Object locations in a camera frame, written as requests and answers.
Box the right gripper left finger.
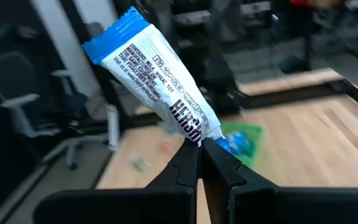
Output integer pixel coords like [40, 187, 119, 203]
[32, 138, 200, 224]

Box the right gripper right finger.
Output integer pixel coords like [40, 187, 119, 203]
[202, 138, 358, 224]

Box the green clear candy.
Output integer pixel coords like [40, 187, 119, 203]
[131, 155, 152, 172]

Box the orange clear candy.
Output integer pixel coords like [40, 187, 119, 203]
[161, 139, 173, 154]

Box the green plastic basket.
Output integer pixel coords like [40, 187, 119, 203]
[218, 122, 265, 169]

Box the white blue candy bar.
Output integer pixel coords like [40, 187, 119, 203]
[81, 6, 226, 147]
[225, 130, 245, 153]

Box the grey office chair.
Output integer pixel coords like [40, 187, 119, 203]
[0, 51, 109, 170]

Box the grey background desk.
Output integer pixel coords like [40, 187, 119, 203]
[172, 0, 275, 27]

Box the white cylinder post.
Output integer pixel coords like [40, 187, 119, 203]
[107, 104, 121, 152]

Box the black metal table frame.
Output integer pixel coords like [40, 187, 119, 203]
[129, 77, 358, 128]

